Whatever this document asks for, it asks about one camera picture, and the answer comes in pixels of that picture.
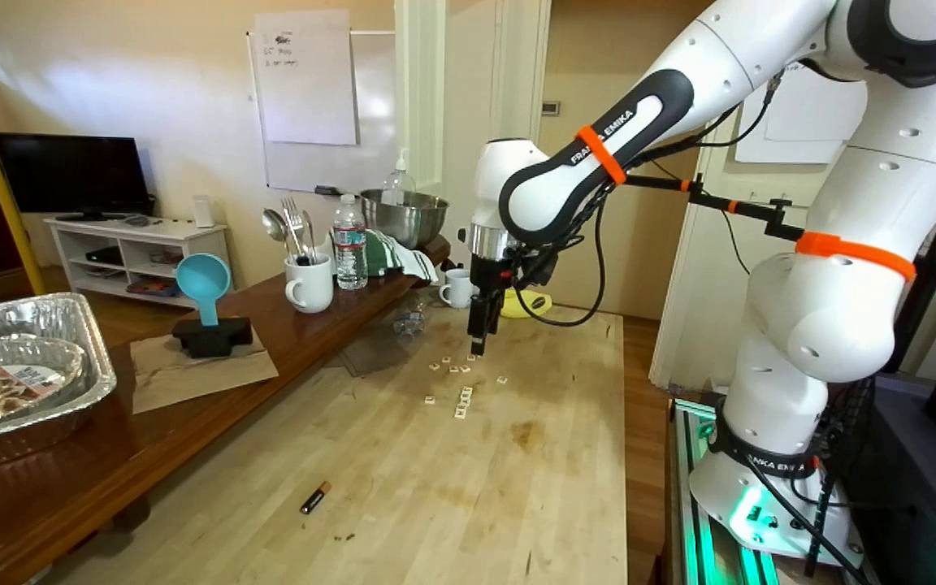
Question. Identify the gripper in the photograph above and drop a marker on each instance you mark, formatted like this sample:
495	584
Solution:
487	276

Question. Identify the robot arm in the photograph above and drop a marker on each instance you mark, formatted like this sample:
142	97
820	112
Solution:
825	309

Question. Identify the row of letter tiles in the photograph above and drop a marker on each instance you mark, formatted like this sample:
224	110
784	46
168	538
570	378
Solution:
463	403

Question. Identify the small white mug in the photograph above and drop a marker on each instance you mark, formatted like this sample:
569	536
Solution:
457	288

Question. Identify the yellow bowl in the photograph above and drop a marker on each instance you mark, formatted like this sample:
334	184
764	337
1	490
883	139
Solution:
529	305

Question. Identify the clear plastic bag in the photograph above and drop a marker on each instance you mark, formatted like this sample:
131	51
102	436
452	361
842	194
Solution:
383	341

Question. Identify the green and white cloth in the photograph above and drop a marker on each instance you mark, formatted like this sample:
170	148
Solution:
391	253

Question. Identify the metal mixing bowl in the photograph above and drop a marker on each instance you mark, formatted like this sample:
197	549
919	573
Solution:
405	219

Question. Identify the clear water bottle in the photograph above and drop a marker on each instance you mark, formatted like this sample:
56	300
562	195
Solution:
350	244

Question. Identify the clear spray bottle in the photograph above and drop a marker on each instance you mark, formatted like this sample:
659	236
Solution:
396	183

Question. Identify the white mug with cutlery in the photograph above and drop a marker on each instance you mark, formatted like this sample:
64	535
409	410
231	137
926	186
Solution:
311	284

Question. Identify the whiteboard eraser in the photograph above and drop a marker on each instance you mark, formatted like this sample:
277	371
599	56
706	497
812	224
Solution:
327	190

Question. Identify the metal fork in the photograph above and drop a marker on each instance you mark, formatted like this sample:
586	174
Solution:
294	219

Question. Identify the whiteboard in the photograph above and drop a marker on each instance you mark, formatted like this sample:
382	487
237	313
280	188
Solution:
330	166

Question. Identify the metal spoon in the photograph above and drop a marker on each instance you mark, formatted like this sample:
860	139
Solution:
275	225

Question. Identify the black and copper battery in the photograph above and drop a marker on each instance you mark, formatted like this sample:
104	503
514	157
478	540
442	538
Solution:
315	497

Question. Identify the black block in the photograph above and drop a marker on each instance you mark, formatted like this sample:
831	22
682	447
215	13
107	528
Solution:
212	337

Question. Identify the blue measuring cup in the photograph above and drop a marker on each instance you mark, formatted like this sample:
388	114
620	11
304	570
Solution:
202	280

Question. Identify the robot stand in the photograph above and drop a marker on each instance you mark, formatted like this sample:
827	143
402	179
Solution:
699	520

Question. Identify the white paper sheet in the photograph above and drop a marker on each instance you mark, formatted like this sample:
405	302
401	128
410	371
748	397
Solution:
305	81

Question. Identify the small white device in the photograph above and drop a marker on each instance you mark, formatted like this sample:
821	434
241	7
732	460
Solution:
203	211

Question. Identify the brown paper sheet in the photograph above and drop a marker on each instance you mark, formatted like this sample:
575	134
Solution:
167	378

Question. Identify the white shelf unit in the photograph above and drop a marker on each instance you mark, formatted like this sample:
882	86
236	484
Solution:
139	244

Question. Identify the white paper on door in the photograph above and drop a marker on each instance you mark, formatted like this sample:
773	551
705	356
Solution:
801	130

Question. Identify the black device on shelf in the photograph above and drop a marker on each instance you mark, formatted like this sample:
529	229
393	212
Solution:
104	256

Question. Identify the large foil tray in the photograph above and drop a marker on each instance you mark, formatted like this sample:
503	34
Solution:
70	325

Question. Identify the small foil tray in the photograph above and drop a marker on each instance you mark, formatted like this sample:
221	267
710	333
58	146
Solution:
45	353

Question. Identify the black television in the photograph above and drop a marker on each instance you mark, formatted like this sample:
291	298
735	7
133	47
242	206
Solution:
70	172

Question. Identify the black computer box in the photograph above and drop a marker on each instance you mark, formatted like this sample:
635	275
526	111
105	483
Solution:
915	487

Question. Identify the dark wood table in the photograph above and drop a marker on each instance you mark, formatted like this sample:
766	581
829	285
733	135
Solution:
45	487

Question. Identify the yellow pole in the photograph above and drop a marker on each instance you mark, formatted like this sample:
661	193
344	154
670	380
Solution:
17	231

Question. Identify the wall thermostat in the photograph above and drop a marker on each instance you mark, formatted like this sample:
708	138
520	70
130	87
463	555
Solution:
551	108

